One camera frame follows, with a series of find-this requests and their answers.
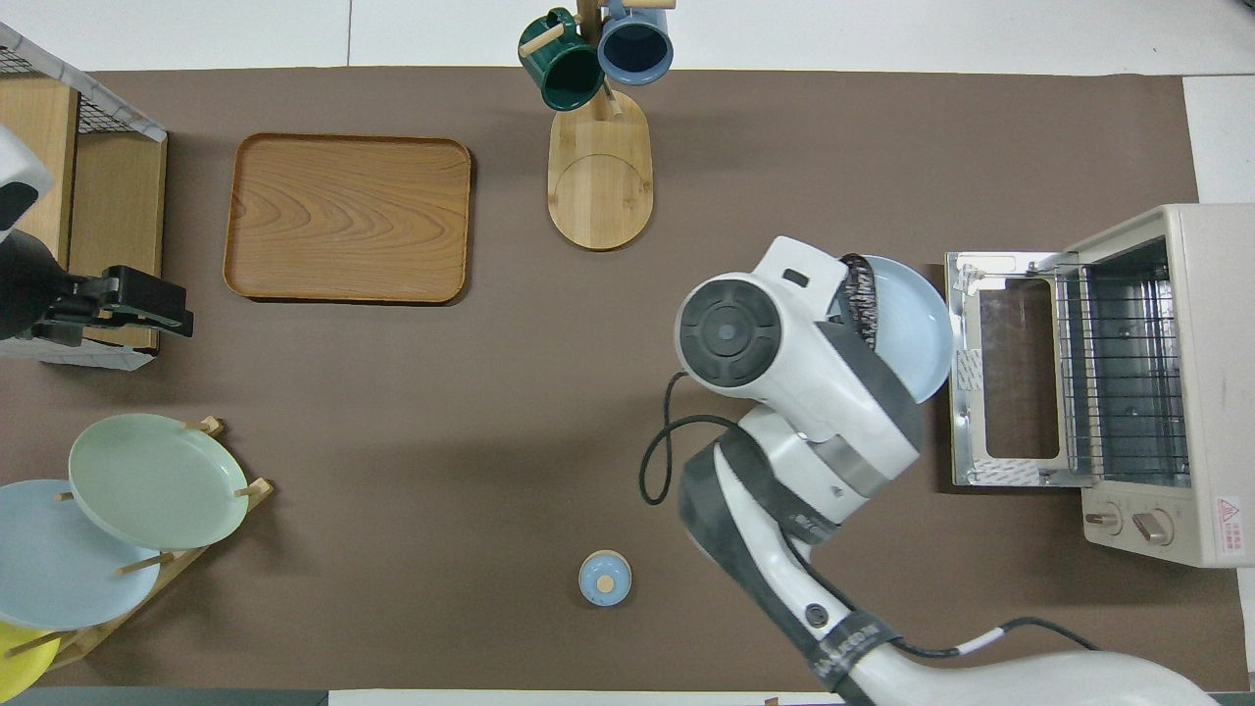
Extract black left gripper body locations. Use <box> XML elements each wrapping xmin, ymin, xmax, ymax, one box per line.
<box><xmin>0</xmin><ymin>231</ymin><xmax>109</xmax><ymax>346</ymax></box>

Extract dark purple eggplant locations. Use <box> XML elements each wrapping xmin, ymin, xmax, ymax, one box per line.
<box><xmin>841</xmin><ymin>253</ymin><xmax>879</xmax><ymax>351</ymax></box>

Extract glass oven door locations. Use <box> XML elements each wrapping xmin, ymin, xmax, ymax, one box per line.
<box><xmin>946</xmin><ymin>251</ymin><xmax>1067</xmax><ymax>489</ymax></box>

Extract beige toaster oven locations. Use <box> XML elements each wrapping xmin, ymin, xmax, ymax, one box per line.
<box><xmin>946</xmin><ymin>204</ymin><xmax>1255</xmax><ymax>569</ymax></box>

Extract pale green plate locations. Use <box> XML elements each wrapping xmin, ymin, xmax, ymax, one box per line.
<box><xmin>69</xmin><ymin>413</ymin><xmax>250</xmax><ymax>551</ymax></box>

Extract rectangular wooden tray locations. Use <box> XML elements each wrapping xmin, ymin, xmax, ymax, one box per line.
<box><xmin>224</xmin><ymin>133</ymin><xmax>474</xmax><ymax>305</ymax></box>

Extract light blue racked plate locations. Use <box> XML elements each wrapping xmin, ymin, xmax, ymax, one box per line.
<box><xmin>0</xmin><ymin>479</ymin><xmax>163</xmax><ymax>631</ymax></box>

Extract wooden plate rack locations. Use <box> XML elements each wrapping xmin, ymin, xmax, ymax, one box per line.
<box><xmin>5</xmin><ymin>417</ymin><xmax>276</xmax><ymax>671</ymax></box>

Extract brown paper table mat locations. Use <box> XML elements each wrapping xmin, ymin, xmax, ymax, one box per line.
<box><xmin>0</xmin><ymin>67</ymin><xmax>1251</xmax><ymax>692</ymax></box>

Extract yellow plate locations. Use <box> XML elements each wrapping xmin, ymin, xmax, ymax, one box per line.
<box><xmin>0</xmin><ymin>623</ymin><xmax>61</xmax><ymax>703</ymax></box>

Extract wooden mug tree stand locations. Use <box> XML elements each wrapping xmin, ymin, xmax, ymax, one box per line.
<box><xmin>520</xmin><ymin>0</ymin><xmax>678</xmax><ymax>252</ymax></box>

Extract dark green mug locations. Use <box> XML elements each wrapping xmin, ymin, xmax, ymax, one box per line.
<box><xmin>518</xmin><ymin>8</ymin><xmax>605</xmax><ymax>112</ymax></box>

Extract small blue lidded jar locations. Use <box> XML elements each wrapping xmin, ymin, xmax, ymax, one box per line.
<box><xmin>578</xmin><ymin>550</ymin><xmax>633</xmax><ymax>608</ymax></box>

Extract blue grey mug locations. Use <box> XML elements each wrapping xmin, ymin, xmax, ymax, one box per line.
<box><xmin>597</xmin><ymin>0</ymin><xmax>676</xmax><ymax>86</ymax></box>

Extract wooden shelf with wire mesh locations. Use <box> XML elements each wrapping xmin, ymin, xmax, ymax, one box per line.
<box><xmin>0</xmin><ymin>22</ymin><xmax>169</xmax><ymax>372</ymax></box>

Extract metal oven wire rack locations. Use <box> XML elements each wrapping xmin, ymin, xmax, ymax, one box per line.
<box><xmin>1054</xmin><ymin>263</ymin><xmax>1191</xmax><ymax>483</ymax></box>

